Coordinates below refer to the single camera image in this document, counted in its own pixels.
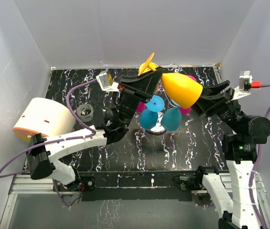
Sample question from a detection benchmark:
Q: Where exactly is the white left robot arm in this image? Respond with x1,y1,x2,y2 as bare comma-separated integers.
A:
25,67,163,190

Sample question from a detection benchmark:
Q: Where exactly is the magenta wine glass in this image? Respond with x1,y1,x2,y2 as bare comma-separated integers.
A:
178,75,197,115
136,102,146,113

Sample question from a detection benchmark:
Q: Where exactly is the white orange appliance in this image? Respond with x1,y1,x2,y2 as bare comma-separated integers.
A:
12,97,76,143

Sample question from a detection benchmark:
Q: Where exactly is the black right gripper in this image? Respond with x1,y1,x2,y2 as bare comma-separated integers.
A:
182,80,245,135

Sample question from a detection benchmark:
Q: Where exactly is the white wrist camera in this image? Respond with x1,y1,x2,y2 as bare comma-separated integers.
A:
231,71,261,101
96,69,119,92

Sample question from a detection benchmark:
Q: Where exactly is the blue wine glass front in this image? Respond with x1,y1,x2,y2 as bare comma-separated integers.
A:
139,95,165,130

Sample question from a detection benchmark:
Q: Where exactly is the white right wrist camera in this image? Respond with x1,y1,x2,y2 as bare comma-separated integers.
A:
231,71,261,101

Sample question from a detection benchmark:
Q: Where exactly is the blue wine glass back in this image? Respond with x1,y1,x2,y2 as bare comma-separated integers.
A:
161,99,182,132

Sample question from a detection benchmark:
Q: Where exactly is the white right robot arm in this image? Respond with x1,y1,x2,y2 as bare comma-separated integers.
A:
193,80,270,229

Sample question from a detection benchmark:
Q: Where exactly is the chrome wire wine glass rack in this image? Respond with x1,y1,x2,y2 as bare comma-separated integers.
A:
146,63,181,136

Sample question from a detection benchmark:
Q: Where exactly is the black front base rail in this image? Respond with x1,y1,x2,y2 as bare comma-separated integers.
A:
53,171,212,206

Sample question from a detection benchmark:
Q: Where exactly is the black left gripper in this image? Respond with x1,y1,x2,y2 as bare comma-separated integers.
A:
116,68,163,128

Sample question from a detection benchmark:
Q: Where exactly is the orange wine glass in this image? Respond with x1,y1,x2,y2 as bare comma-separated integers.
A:
148,62,158,71
138,52,204,108

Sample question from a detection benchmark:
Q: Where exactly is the blue wine glass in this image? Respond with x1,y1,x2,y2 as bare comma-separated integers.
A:
139,95,165,130
161,99,182,132

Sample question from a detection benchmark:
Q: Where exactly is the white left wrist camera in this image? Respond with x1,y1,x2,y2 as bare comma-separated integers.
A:
96,69,119,92

